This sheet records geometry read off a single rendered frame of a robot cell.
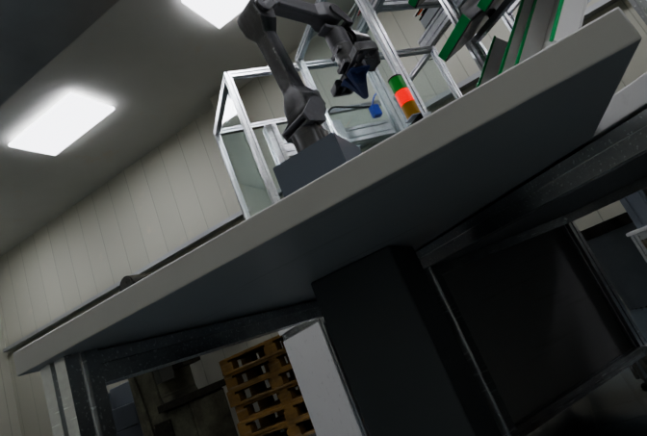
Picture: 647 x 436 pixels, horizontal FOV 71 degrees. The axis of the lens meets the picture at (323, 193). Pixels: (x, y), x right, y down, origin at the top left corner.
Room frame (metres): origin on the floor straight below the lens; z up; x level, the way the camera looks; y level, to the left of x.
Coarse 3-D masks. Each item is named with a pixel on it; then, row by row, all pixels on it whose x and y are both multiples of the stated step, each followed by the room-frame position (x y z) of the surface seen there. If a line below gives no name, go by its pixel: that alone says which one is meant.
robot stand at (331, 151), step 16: (320, 144) 0.77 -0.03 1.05; (336, 144) 0.76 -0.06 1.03; (352, 144) 0.85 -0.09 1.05; (288, 160) 0.79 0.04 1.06; (304, 160) 0.78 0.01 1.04; (320, 160) 0.77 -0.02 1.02; (336, 160) 0.76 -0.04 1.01; (288, 176) 0.80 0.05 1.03; (304, 176) 0.79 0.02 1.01; (320, 176) 0.78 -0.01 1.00; (288, 192) 0.80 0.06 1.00
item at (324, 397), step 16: (288, 336) 2.22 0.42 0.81; (304, 336) 1.95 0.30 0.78; (320, 336) 1.78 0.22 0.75; (288, 352) 2.25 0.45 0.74; (304, 352) 2.02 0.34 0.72; (320, 352) 1.84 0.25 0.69; (304, 368) 2.09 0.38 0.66; (320, 368) 1.91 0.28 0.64; (640, 368) 2.32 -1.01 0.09; (304, 384) 2.18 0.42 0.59; (320, 384) 1.98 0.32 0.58; (336, 384) 1.80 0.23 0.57; (304, 400) 2.26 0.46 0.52; (320, 400) 2.05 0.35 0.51; (336, 400) 1.86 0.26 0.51; (320, 416) 2.12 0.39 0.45; (336, 416) 1.92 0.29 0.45; (352, 416) 1.76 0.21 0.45; (320, 432) 2.20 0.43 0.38; (336, 432) 1.99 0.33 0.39; (352, 432) 1.82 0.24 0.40
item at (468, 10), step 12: (468, 0) 0.98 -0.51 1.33; (504, 0) 0.93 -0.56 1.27; (468, 12) 0.82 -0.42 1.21; (480, 12) 0.82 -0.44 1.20; (456, 24) 0.84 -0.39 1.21; (468, 24) 0.82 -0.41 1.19; (480, 24) 0.93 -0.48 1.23; (456, 36) 0.86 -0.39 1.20; (468, 36) 0.91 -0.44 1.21; (444, 48) 0.91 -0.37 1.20; (456, 48) 0.92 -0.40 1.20; (444, 60) 0.94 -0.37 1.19
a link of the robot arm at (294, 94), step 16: (240, 16) 0.84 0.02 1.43; (256, 16) 0.81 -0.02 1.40; (272, 16) 0.83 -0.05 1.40; (256, 32) 0.83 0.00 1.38; (272, 32) 0.84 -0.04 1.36; (272, 48) 0.83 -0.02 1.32; (272, 64) 0.84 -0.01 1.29; (288, 64) 0.84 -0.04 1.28; (288, 80) 0.83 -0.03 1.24; (288, 96) 0.85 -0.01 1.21; (304, 96) 0.82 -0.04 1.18; (320, 96) 0.86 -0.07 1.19; (288, 112) 0.86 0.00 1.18
